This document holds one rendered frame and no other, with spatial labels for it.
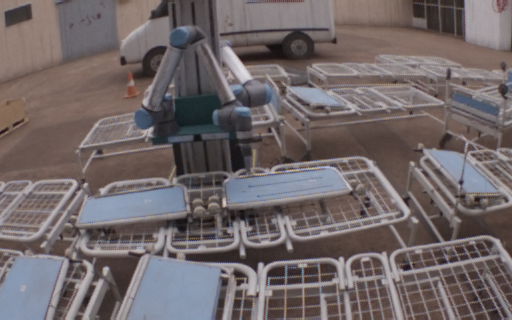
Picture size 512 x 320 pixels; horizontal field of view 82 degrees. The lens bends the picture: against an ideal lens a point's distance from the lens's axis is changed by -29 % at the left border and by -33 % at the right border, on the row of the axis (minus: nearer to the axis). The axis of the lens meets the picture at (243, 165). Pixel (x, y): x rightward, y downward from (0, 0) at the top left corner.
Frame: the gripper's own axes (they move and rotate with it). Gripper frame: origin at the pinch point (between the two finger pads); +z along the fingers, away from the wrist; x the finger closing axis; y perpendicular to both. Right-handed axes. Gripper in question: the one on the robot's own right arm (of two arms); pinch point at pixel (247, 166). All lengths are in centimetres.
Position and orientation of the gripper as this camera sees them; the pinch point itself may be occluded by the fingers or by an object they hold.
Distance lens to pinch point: 234.9
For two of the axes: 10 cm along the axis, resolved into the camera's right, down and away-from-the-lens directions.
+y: -9.9, 1.1, -0.7
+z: 0.8, 9.4, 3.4
